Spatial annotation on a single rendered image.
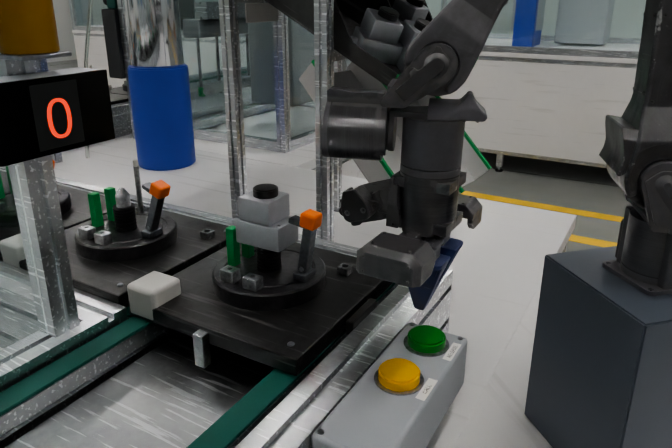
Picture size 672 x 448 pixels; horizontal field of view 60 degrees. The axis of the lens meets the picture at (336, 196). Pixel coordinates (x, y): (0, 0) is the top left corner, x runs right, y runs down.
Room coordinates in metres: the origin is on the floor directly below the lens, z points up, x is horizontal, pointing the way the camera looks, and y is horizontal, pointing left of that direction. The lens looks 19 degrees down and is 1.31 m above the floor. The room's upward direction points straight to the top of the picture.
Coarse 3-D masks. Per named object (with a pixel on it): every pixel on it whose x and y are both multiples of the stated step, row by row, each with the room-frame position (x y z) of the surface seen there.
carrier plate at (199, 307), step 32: (224, 256) 0.73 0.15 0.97; (320, 256) 0.73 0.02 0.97; (352, 256) 0.73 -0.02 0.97; (192, 288) 0.64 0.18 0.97; (352, 288) 0.64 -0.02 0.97; (384, 288) 0.66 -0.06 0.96; (160, 320) 0.58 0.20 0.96; (192, 320) 0.56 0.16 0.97; (224, 320) 0.56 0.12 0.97; (256, 320) 0.56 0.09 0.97; (288, 320) 0.56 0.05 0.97; (320, 320) 0.56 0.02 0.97; (256, 352) 0.51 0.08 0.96; (288, 352) 0.50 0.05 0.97; (320, 352) 0.53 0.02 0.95
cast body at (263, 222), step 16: (256, 192) 0.64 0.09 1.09; (272, 192) 0.64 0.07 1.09; (240, 208) 0.64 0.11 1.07; (256, 208) 0.63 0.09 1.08; (272, 208) 0.63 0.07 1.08; (288, 208) 0.66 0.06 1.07; (240, 224) 0.65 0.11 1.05; (256, 224) 0.63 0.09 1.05; (272, 224) 0.63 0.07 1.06; (288, 224) 0.64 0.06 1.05; (240, 240) 0.65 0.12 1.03; (256, 240) 0.63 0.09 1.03; (272, 240) 0.62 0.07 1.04; (288, 240) 0.64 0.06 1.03
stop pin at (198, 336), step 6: (198, 330) 0.55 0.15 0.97; (198, 336) 0.54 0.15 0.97; (204, 336) 0.54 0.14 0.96; (198, 342) 0.54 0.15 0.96; (204, 342) 0.54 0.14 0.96; (198, 348) 0.54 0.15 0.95; (204, 348) 0.54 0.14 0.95; (198, 354) 0.54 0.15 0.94; (204, 354) 0.54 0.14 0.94; (210, 354) 0.54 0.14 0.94; (198, 360) 0.54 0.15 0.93; (204, 360) 0.54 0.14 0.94; (210, 360) 0.54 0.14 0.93; (204, 366) 0.54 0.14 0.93
